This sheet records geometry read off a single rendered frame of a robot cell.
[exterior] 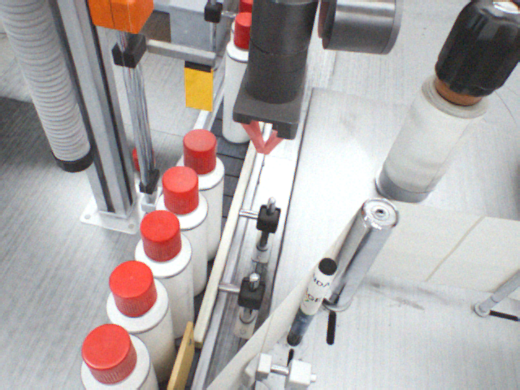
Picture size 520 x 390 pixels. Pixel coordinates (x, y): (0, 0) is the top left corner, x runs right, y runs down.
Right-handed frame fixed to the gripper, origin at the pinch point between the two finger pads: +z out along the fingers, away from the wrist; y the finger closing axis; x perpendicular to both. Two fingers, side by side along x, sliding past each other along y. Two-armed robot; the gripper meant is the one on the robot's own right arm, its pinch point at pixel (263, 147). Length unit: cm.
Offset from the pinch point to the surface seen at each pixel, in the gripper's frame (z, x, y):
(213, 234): 7.2, 3.9, -8.9
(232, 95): 3.7, 6.4, 12.7
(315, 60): 18, -5, 47
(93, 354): -6.7, 7.4, -29.0
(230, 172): 13.5, 5.0, 6.7
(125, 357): -6.6, 5.3, -28.7
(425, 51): 18, -30, 58
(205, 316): 10.2, 2.4, -17.9
